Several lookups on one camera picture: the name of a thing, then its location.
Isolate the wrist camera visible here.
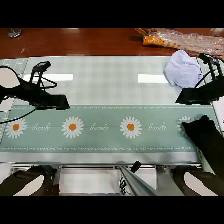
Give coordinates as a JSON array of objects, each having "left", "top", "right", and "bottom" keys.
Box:
[
  {"left": 29, "top": 60, "right": 58, "bottom": 90},
  {"left": 197, "top": 52, "right": 222, "bottom": 83}
]

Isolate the light blue shirt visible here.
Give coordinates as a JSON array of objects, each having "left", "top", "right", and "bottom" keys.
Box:
[{"left": 163, "top": 49, "right": 203, "bottom": 90}]

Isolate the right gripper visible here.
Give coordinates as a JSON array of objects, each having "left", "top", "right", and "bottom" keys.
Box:
[{"left": 175, "top": 87, "right": 214, "bottom": 106}]

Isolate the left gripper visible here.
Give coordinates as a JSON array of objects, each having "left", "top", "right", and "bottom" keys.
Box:
[{"left": 35, "top": 93, "right": 71, "bottom": 111}]

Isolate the black cable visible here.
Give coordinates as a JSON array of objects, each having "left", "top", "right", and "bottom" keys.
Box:
[{"left": 0, "top": 103, "right": 46, "bottom": 125}]

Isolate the silver frame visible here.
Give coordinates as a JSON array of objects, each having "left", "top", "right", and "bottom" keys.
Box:
[{"left": 0, "top": 161, "right": 224, "bottom": 197}]

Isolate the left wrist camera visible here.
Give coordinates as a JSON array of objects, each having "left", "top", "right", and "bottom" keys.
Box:
[{"left": 29, "top": 60, "right": 58, "bottom": 90}]

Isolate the clear plastic bag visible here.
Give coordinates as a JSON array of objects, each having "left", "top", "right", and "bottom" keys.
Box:
[{"left": 134, "top": 27, "right": 224, "bottom": 58}]

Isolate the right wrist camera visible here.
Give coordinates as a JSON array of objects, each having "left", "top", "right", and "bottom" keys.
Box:
[{"left": 197, "top": 52, "right": 222, "bottom": 83}]

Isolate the black garment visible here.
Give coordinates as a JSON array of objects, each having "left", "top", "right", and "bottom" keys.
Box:
[{"left": 181, "top": 114, "right": 224, "bottom": 180}]

